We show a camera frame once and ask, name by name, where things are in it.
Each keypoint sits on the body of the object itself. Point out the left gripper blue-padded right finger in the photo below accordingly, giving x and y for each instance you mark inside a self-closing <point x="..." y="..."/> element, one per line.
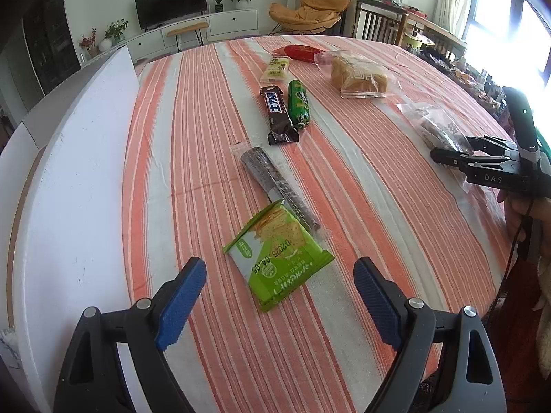
<point x="467" y="378"/>

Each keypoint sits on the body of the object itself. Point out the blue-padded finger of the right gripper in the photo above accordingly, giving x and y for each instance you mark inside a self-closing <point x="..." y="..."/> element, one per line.
<point x="463" y="161"/>
<point x="491" y="145"/>

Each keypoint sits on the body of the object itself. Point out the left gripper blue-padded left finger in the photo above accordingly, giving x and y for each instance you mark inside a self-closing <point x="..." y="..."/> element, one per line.
<point x="92" y="379"/>

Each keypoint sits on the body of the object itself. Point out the clear hawthorn strips bag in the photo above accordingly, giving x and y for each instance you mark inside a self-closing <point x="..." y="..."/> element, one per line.
<point x="436" y="127"/>

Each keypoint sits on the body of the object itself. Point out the packaged bread loaf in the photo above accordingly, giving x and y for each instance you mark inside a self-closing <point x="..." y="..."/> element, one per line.
<point x="355" y="76"/>

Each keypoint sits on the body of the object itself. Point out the green sausage snack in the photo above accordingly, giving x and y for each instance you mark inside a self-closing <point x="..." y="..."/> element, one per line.
<point x="298" y="105"/>

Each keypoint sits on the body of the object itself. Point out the brown Snickers bar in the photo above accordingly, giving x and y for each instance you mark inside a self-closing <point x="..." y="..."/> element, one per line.
<point x="282" y="130"/>

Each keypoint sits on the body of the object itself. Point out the dark brown snack stick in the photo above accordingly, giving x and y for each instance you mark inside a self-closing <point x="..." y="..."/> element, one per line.
<point x="271" y="180"/>

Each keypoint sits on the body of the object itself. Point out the red snack packet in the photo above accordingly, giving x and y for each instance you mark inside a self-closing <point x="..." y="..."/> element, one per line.
<point x="300" y="53"/>

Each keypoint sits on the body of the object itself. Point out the yellow rice cake packet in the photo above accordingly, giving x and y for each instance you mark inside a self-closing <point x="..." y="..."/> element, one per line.
<point x="276" y="71"/>

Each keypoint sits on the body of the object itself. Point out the green cracker packet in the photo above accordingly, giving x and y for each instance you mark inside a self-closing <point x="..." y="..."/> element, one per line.
<point x="276" y="254"/>

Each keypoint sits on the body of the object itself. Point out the right hand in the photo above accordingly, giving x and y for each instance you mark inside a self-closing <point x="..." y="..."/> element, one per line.
<point x="515" y="208"/>

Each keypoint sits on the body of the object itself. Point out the cluttered wooden side table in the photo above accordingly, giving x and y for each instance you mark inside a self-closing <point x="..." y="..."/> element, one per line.
<point x="443" y="41"/>

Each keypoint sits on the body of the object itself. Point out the dark wooden chair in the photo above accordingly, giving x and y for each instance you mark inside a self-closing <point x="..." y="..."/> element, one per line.
<point x="379" y="22"/>

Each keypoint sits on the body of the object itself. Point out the orange striped tablecloth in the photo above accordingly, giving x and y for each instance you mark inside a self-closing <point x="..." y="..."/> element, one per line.
<point x="279" y="325"/>

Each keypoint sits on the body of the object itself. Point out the orange lounge chair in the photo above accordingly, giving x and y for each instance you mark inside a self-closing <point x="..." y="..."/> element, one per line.
<point x="312" y="17"/>

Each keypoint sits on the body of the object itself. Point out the white cardboard box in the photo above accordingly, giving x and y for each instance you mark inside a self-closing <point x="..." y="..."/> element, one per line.
<point x="61" y="219"/>

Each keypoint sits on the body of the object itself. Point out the small wooden bench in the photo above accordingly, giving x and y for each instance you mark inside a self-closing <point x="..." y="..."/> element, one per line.
<point x="197" y="29"/>

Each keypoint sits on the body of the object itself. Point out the black television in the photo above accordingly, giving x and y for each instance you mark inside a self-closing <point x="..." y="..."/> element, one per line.
<point x="151" y="13"/>

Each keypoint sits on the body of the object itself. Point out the white TV cabinet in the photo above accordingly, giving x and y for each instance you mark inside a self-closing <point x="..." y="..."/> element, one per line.
<point x="222" y="26"/>

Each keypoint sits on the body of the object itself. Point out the red flower vase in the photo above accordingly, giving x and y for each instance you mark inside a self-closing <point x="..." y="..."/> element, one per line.
<point x="89" y="44"/>

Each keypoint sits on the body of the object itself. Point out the leafy plant white pot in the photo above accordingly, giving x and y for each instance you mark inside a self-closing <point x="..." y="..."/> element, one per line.
<point x="114" y="34"/>

